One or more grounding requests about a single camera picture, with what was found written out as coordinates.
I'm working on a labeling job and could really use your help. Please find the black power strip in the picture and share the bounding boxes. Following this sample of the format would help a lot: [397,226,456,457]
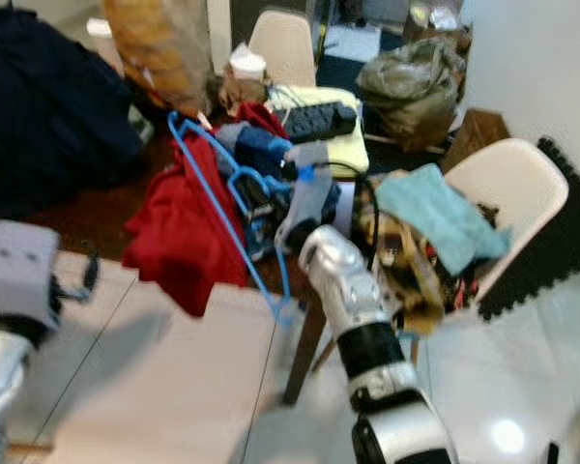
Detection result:
[278,101,361,144]

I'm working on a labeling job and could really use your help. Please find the blue denim garment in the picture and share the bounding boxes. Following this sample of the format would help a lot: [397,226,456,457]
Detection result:
[216,121,299,183]

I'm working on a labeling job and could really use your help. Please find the white chair wooden legs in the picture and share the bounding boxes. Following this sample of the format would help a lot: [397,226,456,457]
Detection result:
[423,137,571,318]

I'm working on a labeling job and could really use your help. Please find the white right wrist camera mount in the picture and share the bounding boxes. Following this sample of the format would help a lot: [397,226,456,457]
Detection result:
[274,141,333,254]

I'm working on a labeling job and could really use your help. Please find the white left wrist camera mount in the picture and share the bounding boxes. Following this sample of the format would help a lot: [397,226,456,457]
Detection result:
[0,219,63,334]

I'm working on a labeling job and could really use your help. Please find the blue plastic hanger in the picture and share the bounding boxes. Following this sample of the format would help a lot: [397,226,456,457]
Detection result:
[166,111,305,318]

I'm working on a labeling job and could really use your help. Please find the plain white chair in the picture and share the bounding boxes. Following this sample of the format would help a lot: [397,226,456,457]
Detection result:
[247,10,322,90]

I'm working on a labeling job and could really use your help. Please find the olive green bag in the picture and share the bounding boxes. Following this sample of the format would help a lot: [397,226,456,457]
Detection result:
[356,36,467,153]

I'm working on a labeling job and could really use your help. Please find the white paper cup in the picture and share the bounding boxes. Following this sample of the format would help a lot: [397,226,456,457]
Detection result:
[228,48,270,84]

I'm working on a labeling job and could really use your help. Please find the black foam mat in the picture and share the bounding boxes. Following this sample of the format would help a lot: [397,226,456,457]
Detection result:
[472,133,580,322]

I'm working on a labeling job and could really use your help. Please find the red t-shirt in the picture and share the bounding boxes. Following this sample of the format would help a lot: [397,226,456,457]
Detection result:
[122,100,289,318]

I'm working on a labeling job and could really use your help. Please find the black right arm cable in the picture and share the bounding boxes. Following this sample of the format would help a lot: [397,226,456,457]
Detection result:
[353,166,383,257]

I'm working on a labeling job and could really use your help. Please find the dark wooden table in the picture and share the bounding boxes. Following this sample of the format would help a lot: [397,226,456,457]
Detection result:
[0,104,515,407]

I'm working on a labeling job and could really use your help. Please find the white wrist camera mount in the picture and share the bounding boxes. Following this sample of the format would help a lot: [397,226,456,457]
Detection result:
[0,219,63,334]
[274,141,333,254]

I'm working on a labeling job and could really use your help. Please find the yellow black patterned clothes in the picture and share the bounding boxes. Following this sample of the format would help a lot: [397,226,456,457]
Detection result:
[356,174,496,337]

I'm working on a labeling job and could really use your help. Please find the navy knit sweater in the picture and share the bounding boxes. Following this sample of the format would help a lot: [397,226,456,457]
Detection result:
[0,5,148,221]

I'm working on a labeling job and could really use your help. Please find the pale yellow pad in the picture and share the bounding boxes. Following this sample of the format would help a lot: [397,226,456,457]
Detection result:
[269,84,370,181]

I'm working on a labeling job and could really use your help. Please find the teal cloth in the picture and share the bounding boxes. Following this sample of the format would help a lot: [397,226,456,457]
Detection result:
[373,161,511,278]

